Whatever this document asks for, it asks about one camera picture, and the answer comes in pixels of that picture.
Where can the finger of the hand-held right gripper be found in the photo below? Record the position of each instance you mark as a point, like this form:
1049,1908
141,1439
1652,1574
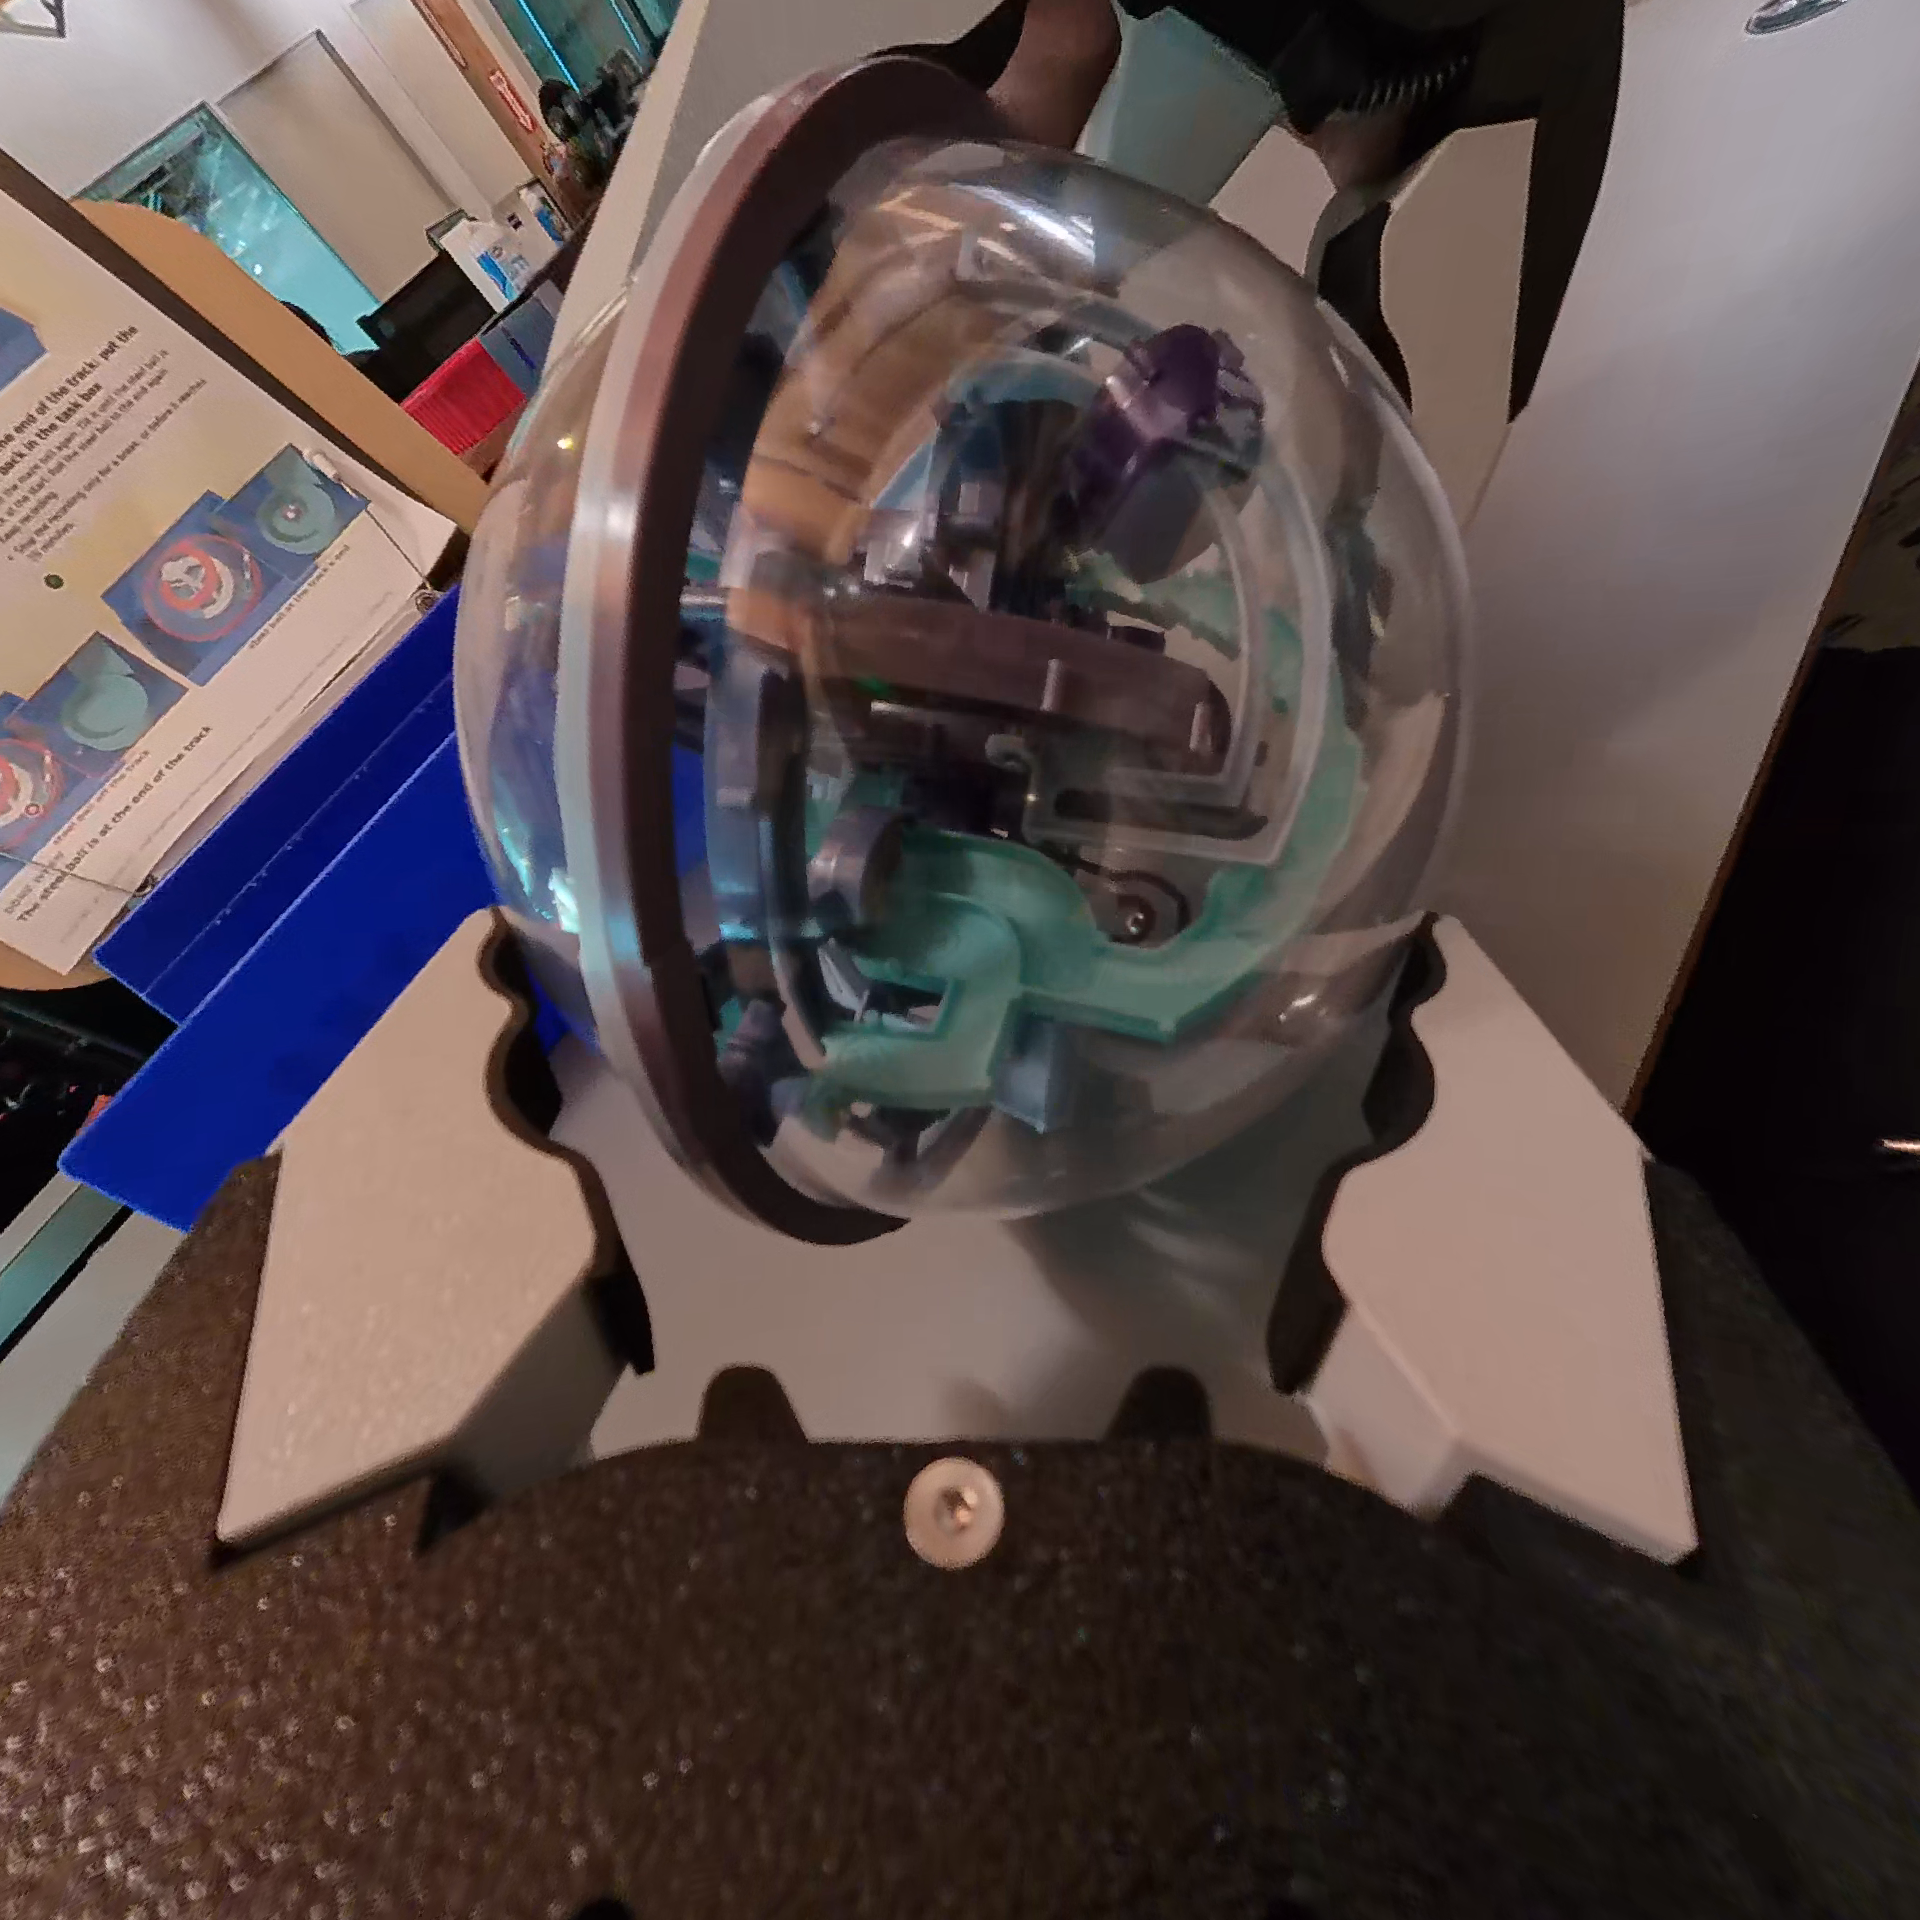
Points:
674,105
1447,284

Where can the clear plastic maze ball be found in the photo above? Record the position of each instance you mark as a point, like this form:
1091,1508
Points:
1019,674

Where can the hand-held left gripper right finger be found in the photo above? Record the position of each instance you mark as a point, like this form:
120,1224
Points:
1515,1290

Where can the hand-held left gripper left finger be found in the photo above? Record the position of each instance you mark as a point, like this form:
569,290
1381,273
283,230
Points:
404,1290

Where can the person's right hand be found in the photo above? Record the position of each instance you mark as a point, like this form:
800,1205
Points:
1065,61

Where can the instruction sheet on board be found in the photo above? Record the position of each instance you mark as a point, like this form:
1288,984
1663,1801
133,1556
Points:
300,346

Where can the blue plastic bin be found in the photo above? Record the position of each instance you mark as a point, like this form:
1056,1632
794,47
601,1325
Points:
300,932

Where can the red plastic bin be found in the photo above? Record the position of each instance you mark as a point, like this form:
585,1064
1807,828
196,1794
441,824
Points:
465,405

